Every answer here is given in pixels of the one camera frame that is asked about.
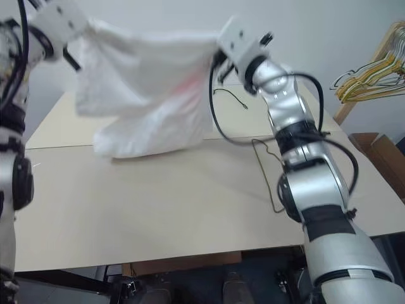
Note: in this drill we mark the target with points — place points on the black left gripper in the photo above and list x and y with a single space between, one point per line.
72 59

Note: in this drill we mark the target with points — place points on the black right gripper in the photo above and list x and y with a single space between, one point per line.
225 68

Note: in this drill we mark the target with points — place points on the white shorts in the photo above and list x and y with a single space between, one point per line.
142 79

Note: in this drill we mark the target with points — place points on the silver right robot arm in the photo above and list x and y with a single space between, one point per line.
319 190

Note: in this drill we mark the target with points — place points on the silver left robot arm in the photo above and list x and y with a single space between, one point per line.
8 177

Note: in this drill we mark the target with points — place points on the brown cardboard box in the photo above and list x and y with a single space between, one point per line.
383 158

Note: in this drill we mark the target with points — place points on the brown panel under table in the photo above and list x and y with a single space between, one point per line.
190 261

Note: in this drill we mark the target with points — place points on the dark rounded shape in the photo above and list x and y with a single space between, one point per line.
233 288

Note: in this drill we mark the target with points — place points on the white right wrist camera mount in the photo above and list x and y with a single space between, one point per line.
237 41

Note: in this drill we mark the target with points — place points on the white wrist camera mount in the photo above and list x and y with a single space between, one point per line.
237 41
60 19

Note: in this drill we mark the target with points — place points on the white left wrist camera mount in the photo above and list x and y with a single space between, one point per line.
60 19

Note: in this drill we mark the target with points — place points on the wooden rack post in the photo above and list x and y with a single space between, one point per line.
346 112

